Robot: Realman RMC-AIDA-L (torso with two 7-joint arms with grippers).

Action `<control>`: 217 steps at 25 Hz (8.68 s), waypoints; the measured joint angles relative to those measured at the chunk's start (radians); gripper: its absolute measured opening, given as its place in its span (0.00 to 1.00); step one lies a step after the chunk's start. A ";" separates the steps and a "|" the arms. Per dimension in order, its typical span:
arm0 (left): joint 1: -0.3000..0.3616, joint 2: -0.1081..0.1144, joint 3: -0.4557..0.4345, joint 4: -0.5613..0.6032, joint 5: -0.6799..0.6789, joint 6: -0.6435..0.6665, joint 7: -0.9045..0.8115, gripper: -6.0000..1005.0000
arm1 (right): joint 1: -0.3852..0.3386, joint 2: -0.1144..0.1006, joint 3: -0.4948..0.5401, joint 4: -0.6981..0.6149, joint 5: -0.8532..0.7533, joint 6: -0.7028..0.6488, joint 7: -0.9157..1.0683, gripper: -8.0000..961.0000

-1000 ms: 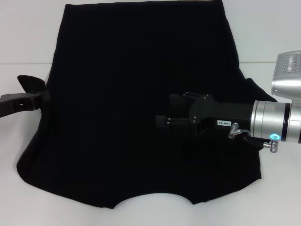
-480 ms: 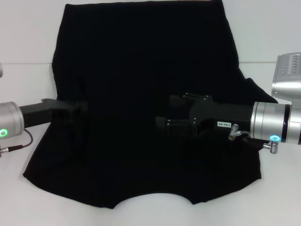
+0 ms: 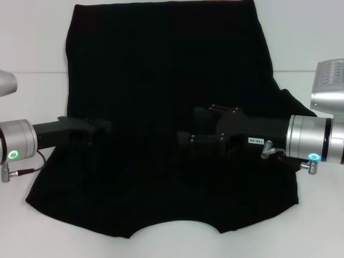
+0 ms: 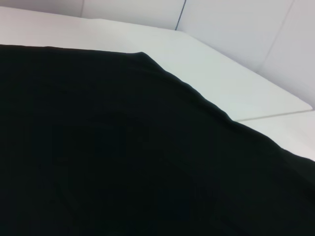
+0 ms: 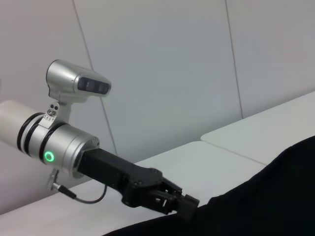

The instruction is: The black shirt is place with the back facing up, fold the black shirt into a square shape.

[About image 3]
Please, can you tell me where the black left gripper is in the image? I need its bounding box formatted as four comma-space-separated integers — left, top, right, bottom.
32, 116, 113, 151

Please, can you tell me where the black t-shirt with FREE print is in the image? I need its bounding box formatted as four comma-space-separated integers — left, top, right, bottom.
25, 0, 318, 239

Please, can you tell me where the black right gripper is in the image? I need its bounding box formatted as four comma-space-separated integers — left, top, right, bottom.
177, 104, 291, 158

